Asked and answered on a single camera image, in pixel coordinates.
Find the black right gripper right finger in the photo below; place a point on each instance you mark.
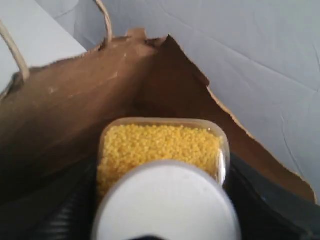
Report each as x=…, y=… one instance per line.
x=267, y=211

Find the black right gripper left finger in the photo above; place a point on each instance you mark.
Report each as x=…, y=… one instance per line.
x=61, y=208

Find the brown paper bag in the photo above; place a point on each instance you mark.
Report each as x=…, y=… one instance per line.
x=52, y=117

